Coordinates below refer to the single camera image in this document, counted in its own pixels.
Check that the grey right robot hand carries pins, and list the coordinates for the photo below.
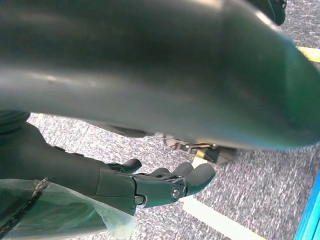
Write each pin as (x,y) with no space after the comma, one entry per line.
(149,66)

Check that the blue metal shelf rack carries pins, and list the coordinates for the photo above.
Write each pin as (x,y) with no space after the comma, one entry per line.
(309,218)

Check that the clear plastic film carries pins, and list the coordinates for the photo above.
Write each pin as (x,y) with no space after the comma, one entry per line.
(75,215)

